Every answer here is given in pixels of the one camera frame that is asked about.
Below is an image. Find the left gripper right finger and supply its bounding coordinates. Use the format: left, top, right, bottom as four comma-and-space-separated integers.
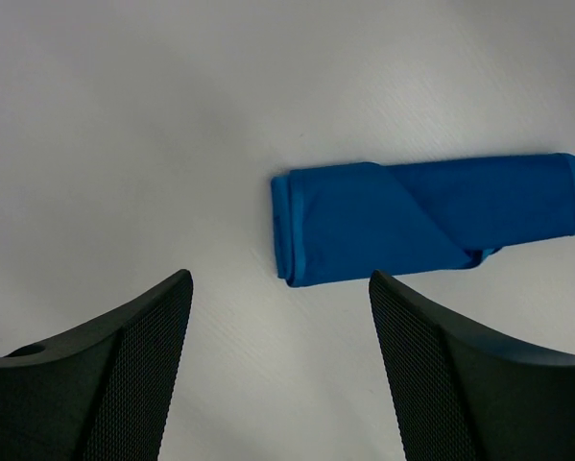
369, 272, 575, 460

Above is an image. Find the blue cloth napkin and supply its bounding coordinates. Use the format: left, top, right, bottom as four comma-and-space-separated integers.
271, 153, 575, 287

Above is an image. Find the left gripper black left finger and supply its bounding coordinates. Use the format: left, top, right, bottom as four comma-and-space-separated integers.
0, 270, 193, 460

